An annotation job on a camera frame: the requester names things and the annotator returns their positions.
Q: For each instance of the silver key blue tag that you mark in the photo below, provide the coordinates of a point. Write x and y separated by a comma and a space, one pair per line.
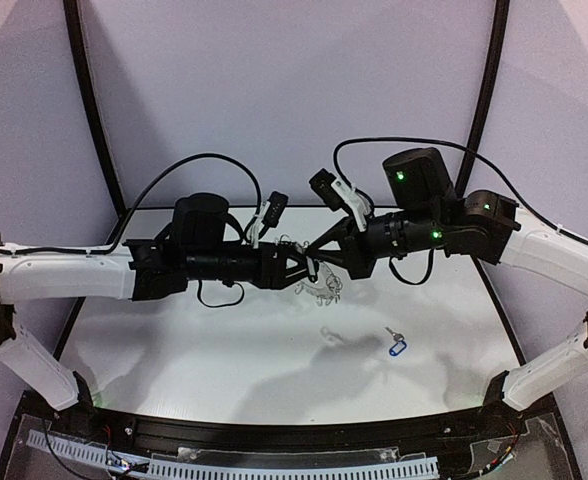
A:
399, 343

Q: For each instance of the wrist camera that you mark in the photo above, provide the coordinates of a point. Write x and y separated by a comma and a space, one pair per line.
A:
267, 218
336, 195

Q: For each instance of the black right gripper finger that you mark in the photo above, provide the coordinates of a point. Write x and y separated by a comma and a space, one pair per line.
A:
336, 240
339, 258

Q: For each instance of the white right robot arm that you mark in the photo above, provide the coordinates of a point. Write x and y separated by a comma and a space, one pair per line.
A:
484, 225

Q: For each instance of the black front rail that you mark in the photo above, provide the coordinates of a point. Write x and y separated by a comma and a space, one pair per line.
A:
143, 432

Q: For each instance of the white slotted cable duct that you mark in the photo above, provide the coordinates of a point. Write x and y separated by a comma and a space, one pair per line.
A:
192, 463

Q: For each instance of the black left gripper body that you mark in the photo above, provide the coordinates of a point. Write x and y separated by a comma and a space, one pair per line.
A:
266, 265

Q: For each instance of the black right frame post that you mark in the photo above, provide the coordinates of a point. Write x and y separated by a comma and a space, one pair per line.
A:
490, 73

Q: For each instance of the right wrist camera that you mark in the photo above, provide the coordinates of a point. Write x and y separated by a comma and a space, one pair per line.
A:
336, 195

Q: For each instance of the black frame post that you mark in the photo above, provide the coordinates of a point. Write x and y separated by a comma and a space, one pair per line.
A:
490, 73
76, 38

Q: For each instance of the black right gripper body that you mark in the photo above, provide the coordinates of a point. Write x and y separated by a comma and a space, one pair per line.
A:
354, 248

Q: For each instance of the black left frame post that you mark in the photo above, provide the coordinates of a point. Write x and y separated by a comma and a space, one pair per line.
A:
76, 38

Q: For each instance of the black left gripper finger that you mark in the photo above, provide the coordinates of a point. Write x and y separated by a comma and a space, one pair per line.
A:
294, 258
292, 276

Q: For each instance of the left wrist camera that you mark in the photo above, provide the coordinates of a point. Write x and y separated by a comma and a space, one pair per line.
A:
267, 218

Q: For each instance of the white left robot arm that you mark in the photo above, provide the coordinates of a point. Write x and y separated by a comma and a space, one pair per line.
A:
202, 242

